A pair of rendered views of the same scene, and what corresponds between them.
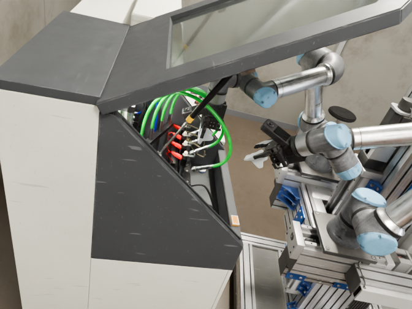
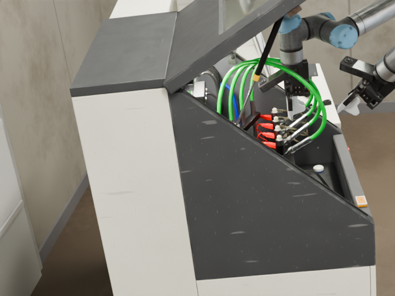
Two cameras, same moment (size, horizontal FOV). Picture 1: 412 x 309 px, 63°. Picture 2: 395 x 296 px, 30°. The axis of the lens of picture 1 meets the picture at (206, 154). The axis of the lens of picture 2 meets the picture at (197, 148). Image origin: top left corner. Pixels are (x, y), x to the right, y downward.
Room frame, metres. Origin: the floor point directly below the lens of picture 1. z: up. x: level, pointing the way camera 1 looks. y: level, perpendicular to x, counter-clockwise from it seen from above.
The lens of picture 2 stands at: (-1.07, -0.36, 2.22)
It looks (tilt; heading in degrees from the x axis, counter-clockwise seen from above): 26 degrees down; 18
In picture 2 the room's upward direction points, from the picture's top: 8 degrees counter-clockwise
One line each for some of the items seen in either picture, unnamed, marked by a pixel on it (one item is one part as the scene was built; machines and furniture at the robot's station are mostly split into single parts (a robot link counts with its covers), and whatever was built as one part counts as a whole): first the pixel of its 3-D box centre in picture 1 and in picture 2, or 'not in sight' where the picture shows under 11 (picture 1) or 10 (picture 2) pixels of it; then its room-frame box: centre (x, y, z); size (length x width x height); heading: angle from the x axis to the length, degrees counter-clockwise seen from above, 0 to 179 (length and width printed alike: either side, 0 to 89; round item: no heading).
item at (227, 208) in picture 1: (223, 198); (350, 191); (1.25, -0.14, 0.87); 0.62 x 0.04 x 0.16; 13
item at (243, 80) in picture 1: (244, 80); (319, 27); (1.26, -0.06, 1.48); 0.11 x 0.11 x 0.08; 39
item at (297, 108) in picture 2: (206, 137); (296, 109); (1.20, 0.02, 1.22); 0.06 x 0.03 x 0.09; 103
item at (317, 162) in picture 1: (322, 156); not in sight; (1.55, -0.59, 1.09); 0.15 x 0.15 x 0.10
